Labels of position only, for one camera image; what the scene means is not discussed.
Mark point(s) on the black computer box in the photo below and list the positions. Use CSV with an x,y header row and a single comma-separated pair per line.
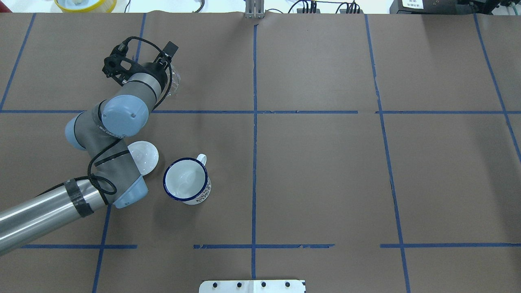
x,y
442,7

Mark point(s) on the yellow tape roll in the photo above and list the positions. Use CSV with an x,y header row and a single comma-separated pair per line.
x,y
86,6

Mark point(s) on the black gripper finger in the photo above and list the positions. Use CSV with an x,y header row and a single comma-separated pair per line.
x,y
165,55

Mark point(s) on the aluminium frame post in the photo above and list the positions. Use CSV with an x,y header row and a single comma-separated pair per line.
x,y
254,9

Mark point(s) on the white ceramic lid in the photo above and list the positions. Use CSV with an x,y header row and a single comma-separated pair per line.
x,y
145,156

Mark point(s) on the white camera stand column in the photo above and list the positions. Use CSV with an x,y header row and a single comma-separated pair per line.
x,y
253,286

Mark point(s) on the white enamel mug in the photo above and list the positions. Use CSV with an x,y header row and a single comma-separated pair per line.
x,y
187,180

